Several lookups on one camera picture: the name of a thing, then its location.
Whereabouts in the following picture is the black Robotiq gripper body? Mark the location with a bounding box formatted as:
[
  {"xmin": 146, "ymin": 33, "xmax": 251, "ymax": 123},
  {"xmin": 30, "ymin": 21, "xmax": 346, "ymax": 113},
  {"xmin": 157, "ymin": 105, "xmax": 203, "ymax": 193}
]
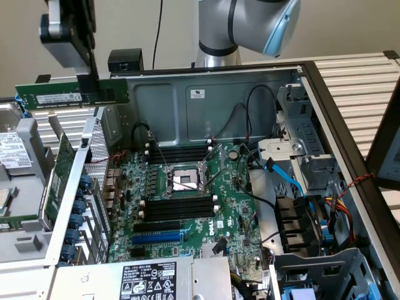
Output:
[{"xmin": 72, "ymin": 0, "xmax": 96, "ymax": 29}]

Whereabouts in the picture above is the green RAM stick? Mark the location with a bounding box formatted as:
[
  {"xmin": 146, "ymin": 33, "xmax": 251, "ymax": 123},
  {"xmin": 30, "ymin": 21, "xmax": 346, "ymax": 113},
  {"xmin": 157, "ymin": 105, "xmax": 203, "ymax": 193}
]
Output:
[
  {"xmin": 0, "ymin": 214, "xmax": 39, "ymax": 232},
  {"xmin": 14, "ymin": 77, "xmax": 129, "ymax": 110}
]

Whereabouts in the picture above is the black box with port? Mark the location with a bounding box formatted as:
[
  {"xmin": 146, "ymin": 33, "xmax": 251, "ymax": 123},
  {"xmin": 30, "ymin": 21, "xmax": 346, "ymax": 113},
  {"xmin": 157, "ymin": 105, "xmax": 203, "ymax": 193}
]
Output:
[{"xmin": 107, "ymin": 48, "xmax": 144, "ymax": 73}]

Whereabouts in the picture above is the green graphics card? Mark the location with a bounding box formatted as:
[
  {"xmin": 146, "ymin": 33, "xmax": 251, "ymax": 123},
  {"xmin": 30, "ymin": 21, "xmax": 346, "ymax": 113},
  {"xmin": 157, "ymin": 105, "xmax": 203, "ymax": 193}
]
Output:
[{"xmin": 37, "ymin": 114, "xmax": 78, "ymax": 231}]

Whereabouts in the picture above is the silver hard disk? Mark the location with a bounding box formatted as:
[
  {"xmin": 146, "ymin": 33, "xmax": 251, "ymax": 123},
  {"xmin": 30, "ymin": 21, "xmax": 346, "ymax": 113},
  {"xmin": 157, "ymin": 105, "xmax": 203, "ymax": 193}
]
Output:
[{"xmin": 0, "ymin": 100, "xmax": 36, "ymax": 176}]

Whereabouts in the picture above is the thin metal locking lever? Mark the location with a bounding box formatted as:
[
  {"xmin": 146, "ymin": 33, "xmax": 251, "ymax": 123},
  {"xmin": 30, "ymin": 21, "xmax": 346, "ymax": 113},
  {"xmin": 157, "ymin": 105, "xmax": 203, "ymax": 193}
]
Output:
[
  {"xmin": 156, "ymin": 142, "xmax": 170, "ymax": 166},
  {"xmin": 202, "ymin": 168, "xmax": 232, "ymax": 191}
]

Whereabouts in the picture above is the white case label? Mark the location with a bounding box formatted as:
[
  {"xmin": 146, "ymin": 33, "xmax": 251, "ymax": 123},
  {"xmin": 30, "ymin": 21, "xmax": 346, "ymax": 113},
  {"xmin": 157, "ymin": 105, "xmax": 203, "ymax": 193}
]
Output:
[{"xmin": 186, "ymin": 87, "xmax": 208, "ymax": 100}]

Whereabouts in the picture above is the CPU socket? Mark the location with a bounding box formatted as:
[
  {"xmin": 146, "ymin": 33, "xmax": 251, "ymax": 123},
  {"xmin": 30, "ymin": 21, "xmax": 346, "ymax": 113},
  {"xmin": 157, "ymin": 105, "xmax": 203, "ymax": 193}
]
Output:
[{"xmin": 164, "ymin": 162, "xmax": 209, "ymax": 199}]

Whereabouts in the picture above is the open grey PC case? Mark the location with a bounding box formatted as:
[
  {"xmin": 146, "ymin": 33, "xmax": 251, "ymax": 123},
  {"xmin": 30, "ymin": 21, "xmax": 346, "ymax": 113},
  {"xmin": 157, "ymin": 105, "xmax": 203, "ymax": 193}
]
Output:
[{"xmin": 46, "ymin": 61, "xmax": 400, "ymax": 300}]

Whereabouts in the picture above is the silver CPU chip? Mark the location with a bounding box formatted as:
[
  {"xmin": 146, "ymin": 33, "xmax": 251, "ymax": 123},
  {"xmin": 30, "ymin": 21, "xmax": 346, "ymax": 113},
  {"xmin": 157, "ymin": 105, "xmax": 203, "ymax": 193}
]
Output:
[{"xmin": 0, "ymin": 187, "xmax": 17, "ymax": 217}]

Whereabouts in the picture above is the long black expansion slot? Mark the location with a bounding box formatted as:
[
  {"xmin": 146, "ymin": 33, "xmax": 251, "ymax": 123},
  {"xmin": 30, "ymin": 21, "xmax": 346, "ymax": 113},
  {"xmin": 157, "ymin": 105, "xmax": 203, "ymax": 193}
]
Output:
[{"xmin": 133, "ymin": 219, "xmax": 181, "ymax": 234}]

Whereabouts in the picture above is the blue expansion slot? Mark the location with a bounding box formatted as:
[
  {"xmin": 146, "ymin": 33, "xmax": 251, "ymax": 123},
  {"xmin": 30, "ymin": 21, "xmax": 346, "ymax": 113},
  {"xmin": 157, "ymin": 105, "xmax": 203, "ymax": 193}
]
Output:
[{"xmin": 131, "ymin": 231, "xmax": 184, "ymax": 246}]

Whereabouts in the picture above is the green Dell motherboard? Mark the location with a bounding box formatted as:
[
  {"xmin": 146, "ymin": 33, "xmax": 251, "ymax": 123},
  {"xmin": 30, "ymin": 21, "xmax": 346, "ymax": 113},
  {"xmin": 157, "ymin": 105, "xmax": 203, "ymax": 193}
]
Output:
[{"xmin": 107, "ymin": 142, "xmax": 263, "ymax": 276}]

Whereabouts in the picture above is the silver power supply unit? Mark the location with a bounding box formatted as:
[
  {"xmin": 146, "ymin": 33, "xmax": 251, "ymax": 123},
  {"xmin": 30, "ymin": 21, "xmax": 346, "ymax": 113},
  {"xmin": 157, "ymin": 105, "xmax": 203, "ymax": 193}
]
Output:
[{"xmin": 54, "ymin": 255, "xmax": 233, "ymax": 300}]

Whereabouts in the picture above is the small silver heatsink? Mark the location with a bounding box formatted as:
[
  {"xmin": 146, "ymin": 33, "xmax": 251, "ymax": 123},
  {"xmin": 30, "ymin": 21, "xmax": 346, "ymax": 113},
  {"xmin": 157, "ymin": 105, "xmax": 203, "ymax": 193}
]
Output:
[{"xmin": 201, "ymin": 242, "xmax": 228, "ymax": 259}]

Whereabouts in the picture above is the grey metal disk bay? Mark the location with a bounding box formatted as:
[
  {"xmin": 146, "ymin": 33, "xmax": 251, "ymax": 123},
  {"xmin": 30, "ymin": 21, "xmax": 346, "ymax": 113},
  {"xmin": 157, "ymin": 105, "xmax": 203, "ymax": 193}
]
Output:
[{"xmin": 257, "ymin": 82, "xmax": 341, "ymax": 196}]

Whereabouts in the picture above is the black fan shroud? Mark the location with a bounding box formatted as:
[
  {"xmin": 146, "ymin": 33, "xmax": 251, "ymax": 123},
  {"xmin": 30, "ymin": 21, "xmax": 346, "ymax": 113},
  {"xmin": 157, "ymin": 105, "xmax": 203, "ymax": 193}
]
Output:
[{"xmin": 274, "ymin": 195, "xmax": 329, "ymax": 254}]

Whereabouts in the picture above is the grey metal drive cage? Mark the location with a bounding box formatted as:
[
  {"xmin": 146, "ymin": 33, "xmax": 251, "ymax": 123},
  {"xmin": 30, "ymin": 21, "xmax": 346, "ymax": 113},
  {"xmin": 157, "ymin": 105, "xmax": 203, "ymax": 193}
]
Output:
[{"xmin": 270, "ymin": 246, "xmax": 381, "ymax": 300}]

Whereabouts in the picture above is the black framed panel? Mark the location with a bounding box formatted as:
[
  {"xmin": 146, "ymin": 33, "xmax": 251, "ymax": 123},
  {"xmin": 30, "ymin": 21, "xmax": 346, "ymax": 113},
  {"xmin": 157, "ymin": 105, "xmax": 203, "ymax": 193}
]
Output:
[{"xmin": 365, "ymin": 89, "xmax": 400, "ymax": 190}]

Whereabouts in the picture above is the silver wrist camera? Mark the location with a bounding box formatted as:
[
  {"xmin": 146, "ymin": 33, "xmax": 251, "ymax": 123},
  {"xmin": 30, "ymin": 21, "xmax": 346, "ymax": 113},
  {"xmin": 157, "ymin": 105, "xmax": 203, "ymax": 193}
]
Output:
[{"xmin": 39, "ymin": 0, "xmax": 91, "ymax": 76}]

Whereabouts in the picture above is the black looped wire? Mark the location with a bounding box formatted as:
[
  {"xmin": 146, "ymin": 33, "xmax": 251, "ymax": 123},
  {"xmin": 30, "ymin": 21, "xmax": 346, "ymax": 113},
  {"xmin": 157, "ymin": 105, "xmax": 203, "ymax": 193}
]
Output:
[{"xmin": 131, "ymin": 122, "xmax": 154, "ymax": 154}]

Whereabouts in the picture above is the blue plastic disk bracket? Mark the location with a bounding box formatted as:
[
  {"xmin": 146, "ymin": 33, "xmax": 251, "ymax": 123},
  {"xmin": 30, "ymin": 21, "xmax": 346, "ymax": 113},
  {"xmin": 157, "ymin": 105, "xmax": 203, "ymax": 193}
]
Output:
[{"xmin": 14, "ymin": 93, "xmax": 34, "ymax": 119}]

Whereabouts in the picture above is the short red-black twisted wire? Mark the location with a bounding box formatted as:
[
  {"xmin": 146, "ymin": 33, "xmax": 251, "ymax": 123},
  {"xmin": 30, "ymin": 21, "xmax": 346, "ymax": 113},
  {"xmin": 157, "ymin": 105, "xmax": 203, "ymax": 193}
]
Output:
[{"xmin": 109, "ymin": 150, "xmax": 129, "ymax": 168}]

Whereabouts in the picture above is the long black camera cable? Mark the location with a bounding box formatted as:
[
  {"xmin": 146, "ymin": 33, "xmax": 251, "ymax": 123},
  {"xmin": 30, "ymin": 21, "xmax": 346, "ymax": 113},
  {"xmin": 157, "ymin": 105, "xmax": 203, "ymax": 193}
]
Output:
[{"xmin": 152, "ymin": 0, "xmax": 164, "ymax": 70}]

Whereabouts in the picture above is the thin black arched wire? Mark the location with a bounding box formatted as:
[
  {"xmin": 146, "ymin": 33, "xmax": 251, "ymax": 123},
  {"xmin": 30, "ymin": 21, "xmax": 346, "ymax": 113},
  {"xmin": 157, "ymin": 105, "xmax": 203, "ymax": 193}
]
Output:
[
  {"xmin": 209, "ymin": 102, "xmax": 251, "ymax": 141},
  {"xmin": 246, "ymin": 84, "xmax": 278, "ymax": 138}
]

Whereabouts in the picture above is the thick black wire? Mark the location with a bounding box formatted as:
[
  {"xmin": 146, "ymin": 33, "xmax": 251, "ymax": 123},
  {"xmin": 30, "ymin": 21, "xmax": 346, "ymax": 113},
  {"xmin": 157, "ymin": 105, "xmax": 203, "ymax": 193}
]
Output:
[{"xmin": 236, "ymin": 142, "xmax": 278, "ymax": 209}]

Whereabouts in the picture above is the blue SATA wire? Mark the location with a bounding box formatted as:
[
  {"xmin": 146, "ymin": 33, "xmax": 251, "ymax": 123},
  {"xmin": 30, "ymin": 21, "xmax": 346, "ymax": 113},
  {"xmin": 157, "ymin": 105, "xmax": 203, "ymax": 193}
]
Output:
[{"xmin": 263, "ymin": 157, "xmax": 306, "ymax": 198}]

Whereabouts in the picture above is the coloured power wire bundle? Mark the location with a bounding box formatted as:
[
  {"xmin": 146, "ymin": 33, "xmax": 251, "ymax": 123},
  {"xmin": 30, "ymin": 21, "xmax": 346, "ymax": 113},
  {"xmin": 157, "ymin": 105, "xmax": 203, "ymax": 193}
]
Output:
[{"xmin": 324, "ymin": 192, "xmax": 357, "ymax": 248}]

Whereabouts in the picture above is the long red-black twisted wire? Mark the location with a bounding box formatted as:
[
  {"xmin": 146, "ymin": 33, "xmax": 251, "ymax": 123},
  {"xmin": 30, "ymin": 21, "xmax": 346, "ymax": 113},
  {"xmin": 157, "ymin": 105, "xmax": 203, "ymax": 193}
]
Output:
[{"xmin": 339, "ymin": 172, "xmax": 376, "ymax": 198}]

